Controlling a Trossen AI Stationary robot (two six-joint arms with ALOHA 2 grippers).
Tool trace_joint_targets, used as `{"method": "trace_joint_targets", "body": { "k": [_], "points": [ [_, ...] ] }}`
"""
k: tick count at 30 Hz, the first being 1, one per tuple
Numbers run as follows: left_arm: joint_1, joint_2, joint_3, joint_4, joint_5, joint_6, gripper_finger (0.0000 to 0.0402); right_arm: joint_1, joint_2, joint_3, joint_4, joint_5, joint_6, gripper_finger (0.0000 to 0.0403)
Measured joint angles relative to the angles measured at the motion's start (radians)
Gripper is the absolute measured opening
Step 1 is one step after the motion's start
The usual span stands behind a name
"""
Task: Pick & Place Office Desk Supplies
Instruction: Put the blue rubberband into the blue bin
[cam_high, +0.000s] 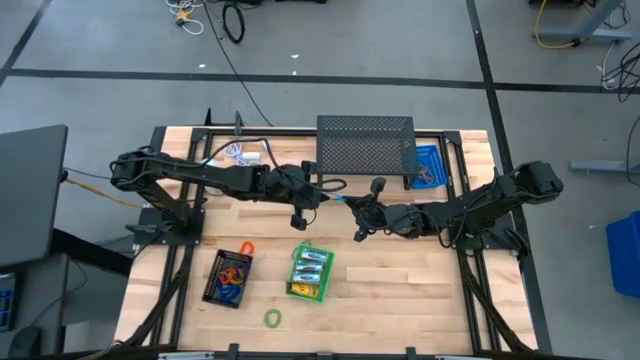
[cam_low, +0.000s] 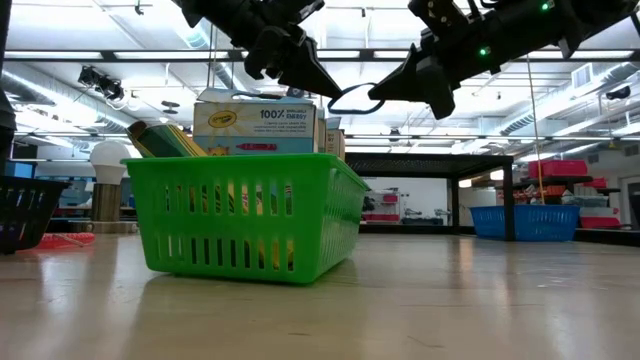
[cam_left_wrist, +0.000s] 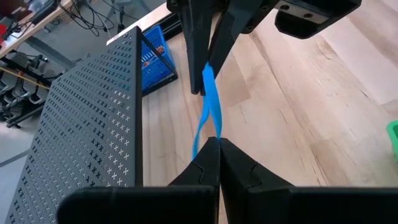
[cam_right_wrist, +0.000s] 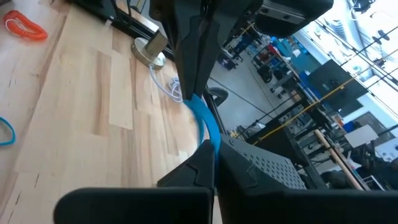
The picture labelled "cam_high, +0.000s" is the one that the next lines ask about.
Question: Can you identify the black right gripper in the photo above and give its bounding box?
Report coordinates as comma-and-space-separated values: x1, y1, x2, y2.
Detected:
352, 176, 429, 244

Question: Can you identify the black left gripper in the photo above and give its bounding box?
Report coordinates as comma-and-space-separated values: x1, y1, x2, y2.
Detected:
264, 159, 329, 232

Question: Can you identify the black perforated metal stand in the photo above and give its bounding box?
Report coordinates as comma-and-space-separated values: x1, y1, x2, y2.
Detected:
316, 115, 420, 191

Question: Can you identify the blue plastic basket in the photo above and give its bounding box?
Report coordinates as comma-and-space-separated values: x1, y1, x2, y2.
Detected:
407, 144, 450, 191

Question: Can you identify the green plastic basket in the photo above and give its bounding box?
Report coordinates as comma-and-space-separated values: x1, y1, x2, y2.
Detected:
285, 243, 336, 304

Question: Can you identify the black plastic basket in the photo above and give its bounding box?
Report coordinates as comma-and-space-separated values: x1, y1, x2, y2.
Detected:
201, 248, 255, 310

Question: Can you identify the grey desk foot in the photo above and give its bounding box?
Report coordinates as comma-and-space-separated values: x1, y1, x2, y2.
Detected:
569, 158, 640, 176

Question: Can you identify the grey desk base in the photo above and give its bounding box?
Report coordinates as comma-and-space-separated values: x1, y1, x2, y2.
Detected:
531, 0, 634, 44

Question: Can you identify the blue storage bin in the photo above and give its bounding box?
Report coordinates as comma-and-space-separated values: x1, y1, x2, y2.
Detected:
605, 209, 640, 299

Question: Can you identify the dark keyboard device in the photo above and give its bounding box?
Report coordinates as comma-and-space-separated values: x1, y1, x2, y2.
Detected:
0, 272, 21, 334

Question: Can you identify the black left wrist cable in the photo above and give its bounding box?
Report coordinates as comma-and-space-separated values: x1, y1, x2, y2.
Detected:
199, 137, 349, 196

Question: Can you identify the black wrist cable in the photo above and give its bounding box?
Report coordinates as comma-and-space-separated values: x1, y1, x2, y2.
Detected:
419, 209, 454, 250
199, 137, 349, 196

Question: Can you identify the white charger cable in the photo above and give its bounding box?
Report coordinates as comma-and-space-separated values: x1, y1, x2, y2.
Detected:
223, 141, 266, 167

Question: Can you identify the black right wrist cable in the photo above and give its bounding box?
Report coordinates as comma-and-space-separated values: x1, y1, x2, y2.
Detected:
419, 209, 454, 250

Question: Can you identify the black metal rig frame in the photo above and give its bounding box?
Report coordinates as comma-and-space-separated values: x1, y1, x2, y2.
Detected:
117, 107, 554, 360

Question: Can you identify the black coiled floor cable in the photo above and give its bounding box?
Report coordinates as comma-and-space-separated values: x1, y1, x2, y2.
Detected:
221, 1, 247, 45

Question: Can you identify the yellow arm cable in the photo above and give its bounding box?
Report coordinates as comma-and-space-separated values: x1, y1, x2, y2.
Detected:
63, 175, 144, 210

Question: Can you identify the white floor cable bundle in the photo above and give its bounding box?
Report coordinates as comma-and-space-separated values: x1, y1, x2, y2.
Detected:
164, 0, 206, 36

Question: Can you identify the black floor cable tangle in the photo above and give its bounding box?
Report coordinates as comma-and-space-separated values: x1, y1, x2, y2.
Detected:
599, 39, 640, 104

